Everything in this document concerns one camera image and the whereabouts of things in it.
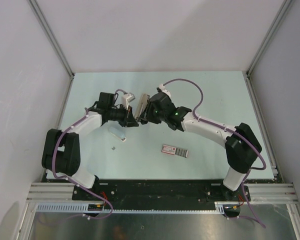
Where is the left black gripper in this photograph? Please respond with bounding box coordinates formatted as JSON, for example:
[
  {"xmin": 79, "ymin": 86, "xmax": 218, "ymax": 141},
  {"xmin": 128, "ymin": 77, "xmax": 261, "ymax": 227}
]
[{"xmin": 108, "ymin": 103, "xmax": 139, "ymax": 128}]

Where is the light blue stapler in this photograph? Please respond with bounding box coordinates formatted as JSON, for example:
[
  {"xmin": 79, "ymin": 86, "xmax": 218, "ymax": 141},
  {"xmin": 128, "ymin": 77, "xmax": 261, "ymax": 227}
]
[{"xmin": 108, "ymin": 127, "xmax": 127, "ymax": 143}]

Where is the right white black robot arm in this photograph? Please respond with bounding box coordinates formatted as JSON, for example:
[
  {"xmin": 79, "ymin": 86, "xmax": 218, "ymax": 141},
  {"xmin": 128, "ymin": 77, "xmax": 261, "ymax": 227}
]
[{"xmin": 136, "ymin": 92, "xmax": 262, "ymax": 201}]

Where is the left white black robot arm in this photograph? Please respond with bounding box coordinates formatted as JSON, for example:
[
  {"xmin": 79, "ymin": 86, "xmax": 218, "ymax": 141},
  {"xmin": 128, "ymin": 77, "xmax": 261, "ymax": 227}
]
[{"xmin": 41, "ymin": 89, "xmax": 139, "ymax": 200}]

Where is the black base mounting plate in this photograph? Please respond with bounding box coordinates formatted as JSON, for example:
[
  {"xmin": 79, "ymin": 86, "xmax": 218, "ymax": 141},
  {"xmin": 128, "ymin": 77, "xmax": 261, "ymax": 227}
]
[{"xmin": 71, "ymin": 178, "xmax": 252, "ymax": 204}]

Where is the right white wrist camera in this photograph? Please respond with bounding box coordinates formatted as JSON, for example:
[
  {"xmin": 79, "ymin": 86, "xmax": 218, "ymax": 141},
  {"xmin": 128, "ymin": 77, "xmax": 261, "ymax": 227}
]
[{"xmin": 157, "ymin": 84, "xmax": 172, "ymax": 98}]

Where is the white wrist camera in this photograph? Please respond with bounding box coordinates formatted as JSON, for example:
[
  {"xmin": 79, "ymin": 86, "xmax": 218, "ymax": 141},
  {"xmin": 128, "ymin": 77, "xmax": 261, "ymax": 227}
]
[
  {"xmin": 157, "ymin": 84, "xmax": 172, "ymax": 98},
  {"xmin": 121, "ymin": 92, "xmax": 136, "ymax": 110}
]

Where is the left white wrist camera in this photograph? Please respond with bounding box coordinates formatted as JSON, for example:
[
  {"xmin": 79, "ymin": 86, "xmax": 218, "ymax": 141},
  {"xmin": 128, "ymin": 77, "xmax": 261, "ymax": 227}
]
[{"xmin": 121, "ymin": 92, "xmax": 136, "ymax": 110}]

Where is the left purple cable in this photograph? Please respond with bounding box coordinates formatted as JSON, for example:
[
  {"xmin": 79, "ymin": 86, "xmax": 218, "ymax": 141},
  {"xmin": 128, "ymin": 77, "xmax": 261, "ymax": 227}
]
[{"xmin": 37, "ymin": 88, "xmax": 115, "ymax": 223}]

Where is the purple cable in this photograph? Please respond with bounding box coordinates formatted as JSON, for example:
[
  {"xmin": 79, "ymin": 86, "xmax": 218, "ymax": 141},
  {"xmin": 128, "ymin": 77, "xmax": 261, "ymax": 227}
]
[
  {"xmin": 159, "ymin": 78, "xmax": 267, "ymax": 228},
  {"xmin": 37, "ymin": 88, "xmax": 115, "ymax": 223}
]

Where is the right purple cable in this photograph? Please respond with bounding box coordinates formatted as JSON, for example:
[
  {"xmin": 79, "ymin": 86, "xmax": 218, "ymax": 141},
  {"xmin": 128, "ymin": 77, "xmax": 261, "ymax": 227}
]
[{"xmin": 159, "ymin": 78, "xmax": 267, "ymax": 228}]

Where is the grey slotted cable duct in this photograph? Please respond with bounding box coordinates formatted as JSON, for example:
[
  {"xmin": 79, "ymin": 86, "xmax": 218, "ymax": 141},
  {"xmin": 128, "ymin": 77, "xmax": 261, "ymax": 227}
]
[{"xmin": 35, "ymin": 201, "xmax": 226, "ymax": 215}]

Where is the left aluminium corner post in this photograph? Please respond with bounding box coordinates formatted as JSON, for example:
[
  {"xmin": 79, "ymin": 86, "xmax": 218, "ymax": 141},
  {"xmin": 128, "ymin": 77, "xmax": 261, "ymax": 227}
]
[{"xmin": 27, "ymin": 0, "xmax": 74, "ymax": 77}]

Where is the aluminium corner post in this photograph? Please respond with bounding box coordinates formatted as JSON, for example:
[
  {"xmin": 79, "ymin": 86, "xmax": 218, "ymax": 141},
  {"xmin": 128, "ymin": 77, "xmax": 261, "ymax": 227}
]
[
  {"xmin": 27, "ymin": 0, "xmax": 74, "ymax": 77},
  {"xmin": 246, "ymin": 0, "xmax": 295, "ymax": 77}
]

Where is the right aluminium side rail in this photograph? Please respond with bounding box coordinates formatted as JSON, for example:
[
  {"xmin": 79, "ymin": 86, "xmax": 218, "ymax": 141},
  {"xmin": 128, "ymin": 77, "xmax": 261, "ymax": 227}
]
[{"xmin": 242, "ymin": 71, "xmax": 286, "ymax": 183}]

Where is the aluminium front frame rail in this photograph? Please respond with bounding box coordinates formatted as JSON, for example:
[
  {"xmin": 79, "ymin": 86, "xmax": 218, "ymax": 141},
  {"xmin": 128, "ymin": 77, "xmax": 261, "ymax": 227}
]
[{"xmin": 26, "ymin": 182, "xmax": 299, "ymax": 204}]

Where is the right aluminium corner post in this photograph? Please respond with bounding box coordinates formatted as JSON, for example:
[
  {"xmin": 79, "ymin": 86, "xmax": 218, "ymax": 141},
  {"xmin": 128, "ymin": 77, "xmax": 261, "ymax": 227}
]
[{"xmin": 246, "ymin": 0, "xmax": 295, "ymax": 77}]

